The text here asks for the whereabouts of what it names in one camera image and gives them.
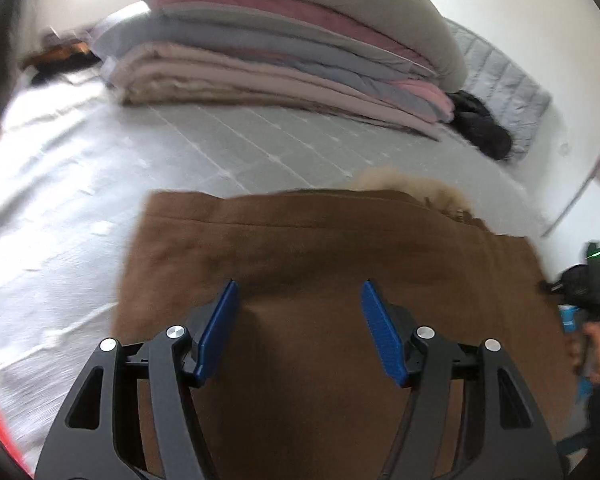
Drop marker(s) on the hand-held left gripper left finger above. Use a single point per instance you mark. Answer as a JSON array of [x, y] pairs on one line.
[[220, 330]]

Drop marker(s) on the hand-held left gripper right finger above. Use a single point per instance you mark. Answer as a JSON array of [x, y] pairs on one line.
[[382, 335]]

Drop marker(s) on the brown coat with fur collar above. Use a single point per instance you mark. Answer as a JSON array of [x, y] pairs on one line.
[[305, 250]]

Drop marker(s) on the black puffer jacket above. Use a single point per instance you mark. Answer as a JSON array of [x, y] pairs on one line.
[[482, 127]]

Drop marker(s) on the bed with grey sheet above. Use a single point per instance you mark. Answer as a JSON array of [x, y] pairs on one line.
[[80, 185]]

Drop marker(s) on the beige folded blanket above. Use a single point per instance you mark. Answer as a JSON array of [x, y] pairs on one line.
[[205, 77]]

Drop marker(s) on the blue-grey folded blanket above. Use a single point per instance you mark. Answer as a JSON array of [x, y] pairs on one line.
[[230, 42]]

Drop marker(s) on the dark brown object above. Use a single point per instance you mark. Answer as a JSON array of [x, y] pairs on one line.
[[60, 55]]

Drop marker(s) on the pink folded blanket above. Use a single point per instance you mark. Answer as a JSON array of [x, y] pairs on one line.
[[290, 12]]

